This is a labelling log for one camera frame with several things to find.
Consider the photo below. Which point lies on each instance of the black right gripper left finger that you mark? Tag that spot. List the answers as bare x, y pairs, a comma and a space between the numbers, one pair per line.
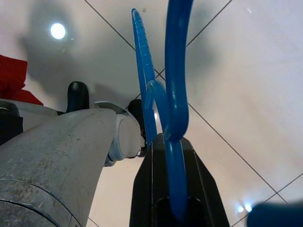
146, 184

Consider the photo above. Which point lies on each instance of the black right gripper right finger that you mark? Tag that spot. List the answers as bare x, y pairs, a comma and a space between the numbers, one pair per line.
203, 189

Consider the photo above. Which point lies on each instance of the blue plastic hanger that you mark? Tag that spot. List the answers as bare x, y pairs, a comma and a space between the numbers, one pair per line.
176, 71

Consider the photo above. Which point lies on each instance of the red knitted garment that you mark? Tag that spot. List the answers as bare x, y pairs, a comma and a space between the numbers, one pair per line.
11, 75

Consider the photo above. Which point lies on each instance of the grey robot right leg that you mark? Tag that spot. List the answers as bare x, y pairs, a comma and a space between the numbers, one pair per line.
59, 153

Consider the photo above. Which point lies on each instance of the grey robot leg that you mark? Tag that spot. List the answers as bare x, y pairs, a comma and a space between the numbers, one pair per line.
59, 153
78, 94

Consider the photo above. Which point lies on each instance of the grey robot left leg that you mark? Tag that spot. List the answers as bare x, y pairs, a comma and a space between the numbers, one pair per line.
78, 94

